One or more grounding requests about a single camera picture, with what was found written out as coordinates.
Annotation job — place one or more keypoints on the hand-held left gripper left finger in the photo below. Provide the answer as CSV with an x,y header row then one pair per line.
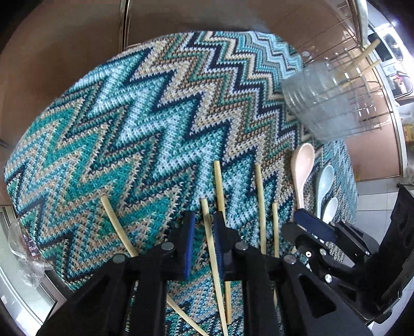
x,y
187,240

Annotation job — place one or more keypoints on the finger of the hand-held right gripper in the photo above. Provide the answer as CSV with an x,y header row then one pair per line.
x,y
315,224
310,252

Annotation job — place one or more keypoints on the white microwave oven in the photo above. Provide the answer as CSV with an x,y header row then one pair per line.
x,y
391,45

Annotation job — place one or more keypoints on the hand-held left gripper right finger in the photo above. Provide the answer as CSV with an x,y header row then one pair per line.
x,y
220,247

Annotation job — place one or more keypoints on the pink plastic spoon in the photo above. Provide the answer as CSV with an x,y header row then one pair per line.
x,y
302,161

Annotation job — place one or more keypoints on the wooden chopstick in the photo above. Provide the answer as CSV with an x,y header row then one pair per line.
x,y
368,51
219,187
260,200
113,221
208,239
368,66
275,226

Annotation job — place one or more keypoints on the zigzag knitted cloth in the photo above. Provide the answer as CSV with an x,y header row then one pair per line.
x,y
129,129

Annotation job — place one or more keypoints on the clear plastic bag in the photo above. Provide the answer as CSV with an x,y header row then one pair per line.
x,y
29,271

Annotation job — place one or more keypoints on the light blue plastic spoon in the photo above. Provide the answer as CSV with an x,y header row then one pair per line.
x,y
325,181

